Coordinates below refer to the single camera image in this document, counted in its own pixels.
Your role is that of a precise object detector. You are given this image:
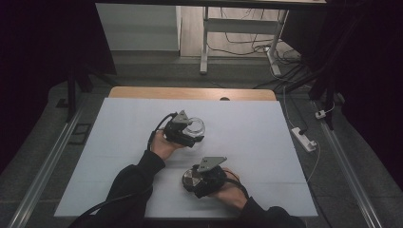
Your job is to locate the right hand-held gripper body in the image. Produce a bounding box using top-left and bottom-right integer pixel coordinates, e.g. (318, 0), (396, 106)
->
(197, 156), (228, 195)

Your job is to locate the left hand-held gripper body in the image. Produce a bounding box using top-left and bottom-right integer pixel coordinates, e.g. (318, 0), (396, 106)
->
(164, 109), (193, 145)

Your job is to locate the clear glass jar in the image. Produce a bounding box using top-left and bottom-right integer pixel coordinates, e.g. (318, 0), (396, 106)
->
(184, 117), (206, 144)

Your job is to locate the person's left hand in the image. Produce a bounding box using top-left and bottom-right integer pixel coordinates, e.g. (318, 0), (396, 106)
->
(149, 129), (185, 162)

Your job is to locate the person's right hand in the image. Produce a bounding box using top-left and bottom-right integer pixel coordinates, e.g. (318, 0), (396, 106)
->
(208, 167), (249, 211)

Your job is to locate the wooden table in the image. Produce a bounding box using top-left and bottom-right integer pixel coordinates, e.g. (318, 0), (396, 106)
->
(108, 85), (278, 103)

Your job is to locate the pale blue table board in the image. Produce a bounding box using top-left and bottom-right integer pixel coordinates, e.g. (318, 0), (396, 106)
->
(54, 97), (318, 219)

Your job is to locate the white power strip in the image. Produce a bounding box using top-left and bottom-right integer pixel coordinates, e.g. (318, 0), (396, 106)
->
(291, 126), (317, 153)

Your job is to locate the black metal stand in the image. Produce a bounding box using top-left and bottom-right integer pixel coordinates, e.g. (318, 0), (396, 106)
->
(65, 61), (96, 123)
(308, 60), (337, 131)

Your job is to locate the black curtain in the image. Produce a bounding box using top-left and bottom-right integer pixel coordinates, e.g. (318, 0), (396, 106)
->
(281, 0), (403, 191)
(0, 0), (117, 175)

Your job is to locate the left hand-held gripper cable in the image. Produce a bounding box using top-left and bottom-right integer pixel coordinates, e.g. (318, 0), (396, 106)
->
(67, 112), (179, 228)

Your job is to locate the hand-held gripper cable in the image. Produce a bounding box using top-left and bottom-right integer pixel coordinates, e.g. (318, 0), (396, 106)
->
(223, 176), (252, 201)
(67, 112), (179, 228)

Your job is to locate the right hand-held gripper cable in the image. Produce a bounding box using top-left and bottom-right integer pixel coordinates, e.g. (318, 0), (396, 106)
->
(223, 176), (252, 201)

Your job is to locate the thin white cable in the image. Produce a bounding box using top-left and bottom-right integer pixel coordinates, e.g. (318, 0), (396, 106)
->
(282, 85), (321, 183)

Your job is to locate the white wall panel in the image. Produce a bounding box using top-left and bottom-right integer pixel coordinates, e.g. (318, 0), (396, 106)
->
(95, 3), (182, 51)

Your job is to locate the black floor cable tangle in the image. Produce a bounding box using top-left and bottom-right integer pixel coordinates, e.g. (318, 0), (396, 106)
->
(207, 8), (313, 91)

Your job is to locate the white desk frame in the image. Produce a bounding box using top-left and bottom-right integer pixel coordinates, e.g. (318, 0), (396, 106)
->
(199, 6), (290, 77)

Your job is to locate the metal floor rail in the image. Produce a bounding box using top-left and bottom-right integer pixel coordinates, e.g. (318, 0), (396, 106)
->
(8, 105), (85, 228)
(312, 101), (384, 228)

